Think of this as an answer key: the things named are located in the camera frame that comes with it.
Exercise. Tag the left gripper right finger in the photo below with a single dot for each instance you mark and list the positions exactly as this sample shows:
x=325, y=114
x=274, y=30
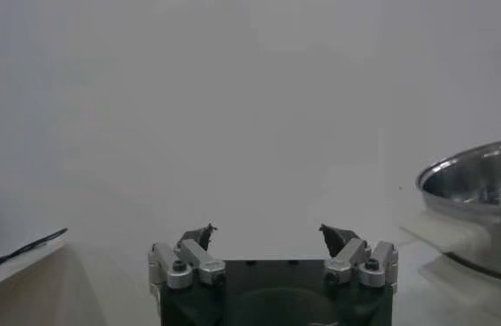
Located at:
x=348, y=261

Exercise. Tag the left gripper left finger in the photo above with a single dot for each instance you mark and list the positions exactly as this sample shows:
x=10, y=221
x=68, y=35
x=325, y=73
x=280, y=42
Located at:
x=188, y=261

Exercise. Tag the perforated steel steamer basket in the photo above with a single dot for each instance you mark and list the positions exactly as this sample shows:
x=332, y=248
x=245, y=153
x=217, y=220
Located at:
x=476, y=177

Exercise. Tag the white electric cooker base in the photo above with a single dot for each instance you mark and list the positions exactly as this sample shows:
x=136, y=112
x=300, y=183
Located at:
x=476, y=292

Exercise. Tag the white side table with tool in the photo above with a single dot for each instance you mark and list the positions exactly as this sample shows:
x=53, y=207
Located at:
x=20, y=266

